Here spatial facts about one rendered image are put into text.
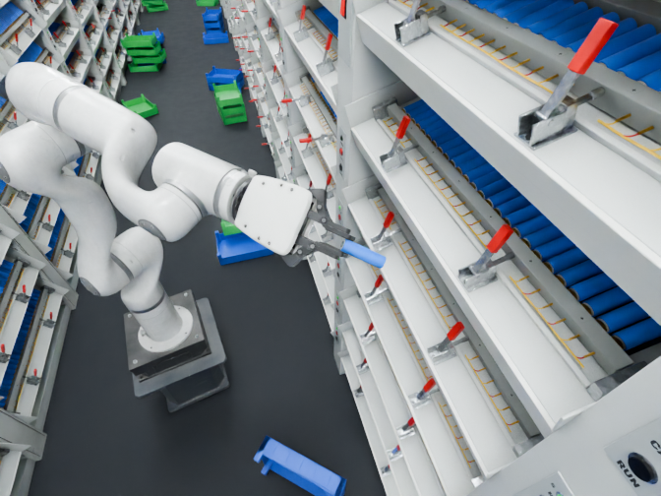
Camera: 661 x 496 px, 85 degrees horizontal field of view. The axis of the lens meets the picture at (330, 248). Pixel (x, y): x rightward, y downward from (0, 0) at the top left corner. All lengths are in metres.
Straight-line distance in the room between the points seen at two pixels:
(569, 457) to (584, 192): 0.24
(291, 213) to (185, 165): 0.18
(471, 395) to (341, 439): 1.01
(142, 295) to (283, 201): 0.82
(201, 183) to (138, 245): 0.63
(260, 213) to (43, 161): 0.53
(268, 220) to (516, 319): 0.34
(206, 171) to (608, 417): 0.53
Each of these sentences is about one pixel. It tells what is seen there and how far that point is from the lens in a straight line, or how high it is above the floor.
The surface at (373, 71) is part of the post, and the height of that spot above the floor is 1.27.
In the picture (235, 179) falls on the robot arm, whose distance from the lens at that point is 0.55.
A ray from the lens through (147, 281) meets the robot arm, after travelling 1.26.
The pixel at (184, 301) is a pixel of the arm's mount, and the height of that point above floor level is 0.38.
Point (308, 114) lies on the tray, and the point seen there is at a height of 0.97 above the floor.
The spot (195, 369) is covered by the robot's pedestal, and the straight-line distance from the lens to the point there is 1.47.
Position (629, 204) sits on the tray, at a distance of 0.33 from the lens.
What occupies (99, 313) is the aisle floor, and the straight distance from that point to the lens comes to 2.17.
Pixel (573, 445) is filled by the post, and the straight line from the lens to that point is 0.43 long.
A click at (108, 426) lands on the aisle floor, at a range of 1.84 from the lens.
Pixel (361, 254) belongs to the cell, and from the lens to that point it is 0.50.
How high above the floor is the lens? 1.54
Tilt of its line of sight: 47 degrees down
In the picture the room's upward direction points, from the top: straight up
